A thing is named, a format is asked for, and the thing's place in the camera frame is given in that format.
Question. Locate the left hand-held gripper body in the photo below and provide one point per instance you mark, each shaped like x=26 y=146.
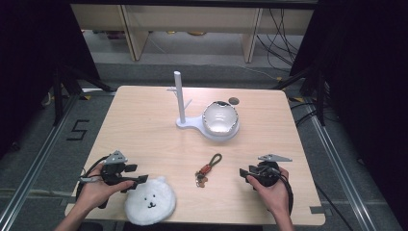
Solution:
x=113 y=173

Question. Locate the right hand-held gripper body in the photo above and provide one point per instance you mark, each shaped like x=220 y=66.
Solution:
x=269 y=174

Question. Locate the white plush bear pouch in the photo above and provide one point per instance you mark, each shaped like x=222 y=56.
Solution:
x=150 y=202

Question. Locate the white key hook stand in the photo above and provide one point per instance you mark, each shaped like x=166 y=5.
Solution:
x=180 y=96

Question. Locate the person's right hand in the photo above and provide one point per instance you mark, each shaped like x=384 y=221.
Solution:
x=272 y=195

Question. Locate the person's left hand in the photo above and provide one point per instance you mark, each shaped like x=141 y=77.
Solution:
x=93 y=192

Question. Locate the dark round disc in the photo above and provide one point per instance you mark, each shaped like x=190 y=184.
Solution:
x=234 y=101

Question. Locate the black metal stand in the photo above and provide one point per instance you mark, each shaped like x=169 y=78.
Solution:
x=59 y=93
x=319 y=96

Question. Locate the black curtain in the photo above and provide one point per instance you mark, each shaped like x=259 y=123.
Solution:
x=369 y=80
x=32 y=48

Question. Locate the yellow object under desk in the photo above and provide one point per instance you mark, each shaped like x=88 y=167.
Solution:
x=196 y=33

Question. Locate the light wooden desk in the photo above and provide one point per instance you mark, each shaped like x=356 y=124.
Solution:
x=192 y=19

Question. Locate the aluminium floor rail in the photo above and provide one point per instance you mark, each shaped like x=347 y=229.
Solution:
x=35 y=160
x=340 y=166

